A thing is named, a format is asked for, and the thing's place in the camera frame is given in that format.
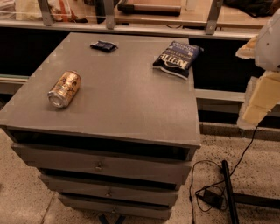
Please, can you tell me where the blue Kettle chips bag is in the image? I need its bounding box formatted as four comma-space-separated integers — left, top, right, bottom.
153, 41, 204, 80

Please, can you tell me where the dark blue rxbar wrapper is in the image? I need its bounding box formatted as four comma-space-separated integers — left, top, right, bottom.
90, 40, 118, 53

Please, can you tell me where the black metal floor bar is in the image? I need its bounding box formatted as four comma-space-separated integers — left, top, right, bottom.
221, 160, 239, 224

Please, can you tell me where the orange soda can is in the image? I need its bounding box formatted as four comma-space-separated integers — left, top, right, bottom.
47, 71, 81, 108

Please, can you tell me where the drawer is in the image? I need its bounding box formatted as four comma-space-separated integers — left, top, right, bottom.
11, 143, 191, 185
59, 194, 172, 220
40, 174, 179, 207

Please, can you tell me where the bottom drawer front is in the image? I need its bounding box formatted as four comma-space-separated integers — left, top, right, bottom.
59, 194, 172, 220

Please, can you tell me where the middle drawer front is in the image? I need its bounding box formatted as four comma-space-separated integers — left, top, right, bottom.
40, 174, 179, 207

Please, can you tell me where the grey drawer cabinet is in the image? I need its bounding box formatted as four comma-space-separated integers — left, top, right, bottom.
1, 33, 200, 210

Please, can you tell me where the wooden background table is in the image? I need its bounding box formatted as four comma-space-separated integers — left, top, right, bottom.
115, 0, 270, 29

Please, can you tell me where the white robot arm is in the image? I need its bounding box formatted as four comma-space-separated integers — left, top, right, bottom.
235, 9, 280, 130

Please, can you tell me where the black power adapter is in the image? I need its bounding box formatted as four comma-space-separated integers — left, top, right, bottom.
202, 190, 223, 209

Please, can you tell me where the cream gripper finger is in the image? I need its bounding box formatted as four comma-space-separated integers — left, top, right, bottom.
237, 71, 280, 130
235, 37, 257, 60

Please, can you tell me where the grey metal railing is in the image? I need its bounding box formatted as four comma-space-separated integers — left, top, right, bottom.
0, 0, 262, 39

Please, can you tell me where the top drawer front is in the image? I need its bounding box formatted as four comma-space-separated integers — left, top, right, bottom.
11, 143, 191, 185

